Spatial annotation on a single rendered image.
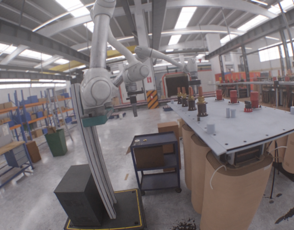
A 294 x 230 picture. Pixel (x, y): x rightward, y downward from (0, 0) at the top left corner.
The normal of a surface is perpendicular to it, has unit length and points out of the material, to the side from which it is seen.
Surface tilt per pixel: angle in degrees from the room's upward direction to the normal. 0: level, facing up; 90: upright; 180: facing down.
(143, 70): 99
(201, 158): 90
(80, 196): 90
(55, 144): 94
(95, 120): 90
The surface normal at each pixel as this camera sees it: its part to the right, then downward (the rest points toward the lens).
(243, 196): -0.04, 0.18
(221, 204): -0.69, 0.22
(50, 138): 0.27, 0.20
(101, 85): 0.52, 0.22
